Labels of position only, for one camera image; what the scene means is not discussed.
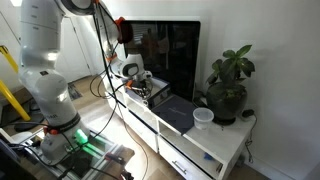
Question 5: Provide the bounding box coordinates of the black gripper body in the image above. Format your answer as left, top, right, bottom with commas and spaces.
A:
131, 80, 153, 99

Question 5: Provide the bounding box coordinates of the grey box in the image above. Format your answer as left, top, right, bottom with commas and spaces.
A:
125, 77, 171, 109

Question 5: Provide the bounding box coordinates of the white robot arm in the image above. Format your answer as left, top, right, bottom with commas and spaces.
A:
18, 0, 152, 163

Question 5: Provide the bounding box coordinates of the black flat screen television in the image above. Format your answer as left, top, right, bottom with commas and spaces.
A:
124, 20, 201, 101

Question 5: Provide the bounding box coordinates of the clear plastic cup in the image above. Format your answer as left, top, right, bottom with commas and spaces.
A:
193, 107, 214, 130

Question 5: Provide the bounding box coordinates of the potted green plant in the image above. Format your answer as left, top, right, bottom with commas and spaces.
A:
193, 45, 255, 126

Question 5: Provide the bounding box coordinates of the white tv cabinet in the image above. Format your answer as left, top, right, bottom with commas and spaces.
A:
104, 76, 255, 180

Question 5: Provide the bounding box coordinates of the yellow metal stand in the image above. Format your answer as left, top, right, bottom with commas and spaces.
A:
0, 45, 32, 122

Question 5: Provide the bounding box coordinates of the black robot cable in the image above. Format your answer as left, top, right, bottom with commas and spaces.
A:
89, 0, 150, 180

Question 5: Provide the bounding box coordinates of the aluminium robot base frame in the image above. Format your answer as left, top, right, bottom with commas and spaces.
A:
19, 130, 134, 180

